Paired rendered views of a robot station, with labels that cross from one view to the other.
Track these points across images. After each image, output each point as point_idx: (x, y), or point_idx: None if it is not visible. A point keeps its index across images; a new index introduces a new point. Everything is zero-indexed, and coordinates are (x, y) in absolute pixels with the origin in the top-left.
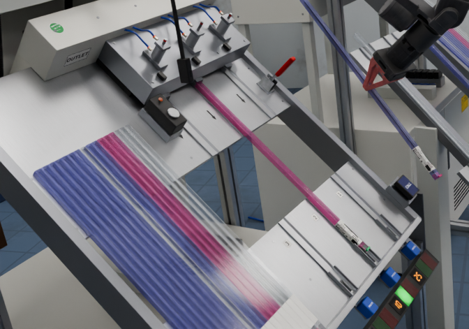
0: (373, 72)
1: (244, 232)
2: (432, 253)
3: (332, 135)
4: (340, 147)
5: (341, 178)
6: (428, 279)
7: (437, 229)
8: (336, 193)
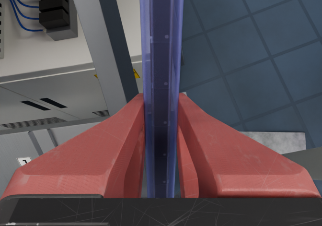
0: (185, 125)
1: None
2: (304, 166)
3: (103, 63)
4: (104, 96)
5: (54, 144)
6: (292, 159)
7: (319, 176)
8: (19, 160)
